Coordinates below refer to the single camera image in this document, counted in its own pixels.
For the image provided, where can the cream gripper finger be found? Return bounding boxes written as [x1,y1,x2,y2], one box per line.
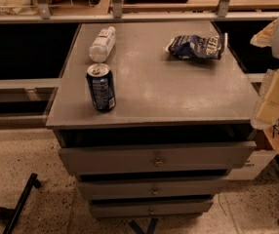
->
[250,20,277,48]
[251,69,279,130]

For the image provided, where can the blue chip bag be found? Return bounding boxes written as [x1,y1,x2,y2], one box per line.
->
[165,33,228,59]

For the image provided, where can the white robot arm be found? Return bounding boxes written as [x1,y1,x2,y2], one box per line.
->
[250,17,279,130]

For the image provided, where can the blue pepsi can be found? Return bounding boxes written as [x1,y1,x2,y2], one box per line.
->
[86,63,116,111]

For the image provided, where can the cardboard box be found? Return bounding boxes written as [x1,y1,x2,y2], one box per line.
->
[228,128,279,180]

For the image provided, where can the top grey drawer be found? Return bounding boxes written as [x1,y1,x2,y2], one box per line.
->
[59,141,257,176]

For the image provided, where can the grey drawer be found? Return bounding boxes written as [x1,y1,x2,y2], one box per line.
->
[59,141,257,176]
[78,176,228,201]
[89,199,213,218]

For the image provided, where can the middle grey drawer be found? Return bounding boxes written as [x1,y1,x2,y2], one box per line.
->
[78,176,228,201]

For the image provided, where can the clear plastic water bottle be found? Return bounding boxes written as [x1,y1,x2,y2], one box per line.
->
[89,26,116,62]

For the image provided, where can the bottom grey drawer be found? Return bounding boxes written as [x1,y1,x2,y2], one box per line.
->
[89,199,213,218]

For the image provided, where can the black stand leg left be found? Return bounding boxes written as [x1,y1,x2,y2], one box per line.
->
[0,173,41,234]

